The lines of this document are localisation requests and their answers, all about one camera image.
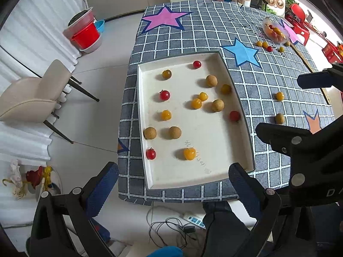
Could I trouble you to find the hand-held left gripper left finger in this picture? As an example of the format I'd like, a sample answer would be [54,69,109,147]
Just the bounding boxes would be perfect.
[28,161,120,257]

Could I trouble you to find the person's leg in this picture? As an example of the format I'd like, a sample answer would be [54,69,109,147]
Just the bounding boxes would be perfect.
[202,201,254,257]

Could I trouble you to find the beige chair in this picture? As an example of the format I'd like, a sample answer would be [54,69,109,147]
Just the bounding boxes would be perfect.
[0,59,100,144]

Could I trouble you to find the red box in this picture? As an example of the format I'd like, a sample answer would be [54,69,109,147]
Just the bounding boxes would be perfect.
[322,42,343,64]

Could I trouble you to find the red plastic basin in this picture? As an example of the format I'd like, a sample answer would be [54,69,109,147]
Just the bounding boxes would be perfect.
[70,21,101,50]

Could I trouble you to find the grey checked tablecloth with stars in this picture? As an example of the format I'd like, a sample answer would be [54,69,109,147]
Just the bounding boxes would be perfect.
[117,0,335,207]

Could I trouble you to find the pink paper sheet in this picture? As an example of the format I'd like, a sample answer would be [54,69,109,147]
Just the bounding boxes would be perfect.
[280,19,304,46]

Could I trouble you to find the wooden strip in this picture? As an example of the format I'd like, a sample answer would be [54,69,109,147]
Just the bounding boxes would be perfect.
[291,41,331,105]

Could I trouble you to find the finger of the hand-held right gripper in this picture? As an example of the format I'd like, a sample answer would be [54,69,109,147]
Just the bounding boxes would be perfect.
[297,64,343,89]
[255,114,343,191]

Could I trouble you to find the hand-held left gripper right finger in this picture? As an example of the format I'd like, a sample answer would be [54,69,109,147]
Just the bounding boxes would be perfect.
[228,163,282,257]

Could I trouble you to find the white rectangular tray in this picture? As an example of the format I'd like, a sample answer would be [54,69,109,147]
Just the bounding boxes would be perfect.
[137,51,256,191]

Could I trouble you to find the white plastic basin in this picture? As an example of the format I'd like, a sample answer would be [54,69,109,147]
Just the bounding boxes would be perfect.
[79,34,103,54]

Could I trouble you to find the red and yellow toy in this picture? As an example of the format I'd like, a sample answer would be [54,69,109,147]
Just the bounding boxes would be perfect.
[2,159,63,201]

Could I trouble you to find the red plastic stool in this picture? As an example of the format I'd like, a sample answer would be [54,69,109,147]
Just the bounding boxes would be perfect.
[289,3,311,38]

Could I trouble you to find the white power strip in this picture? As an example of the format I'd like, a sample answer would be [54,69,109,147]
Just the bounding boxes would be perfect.
[183,212,206,230]

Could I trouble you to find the clear plastic tomato container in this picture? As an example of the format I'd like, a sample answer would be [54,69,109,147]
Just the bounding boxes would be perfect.
[262,17,290,44]

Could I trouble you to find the printed cushion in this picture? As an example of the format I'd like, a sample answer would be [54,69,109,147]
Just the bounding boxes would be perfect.
[260,0,287,17]

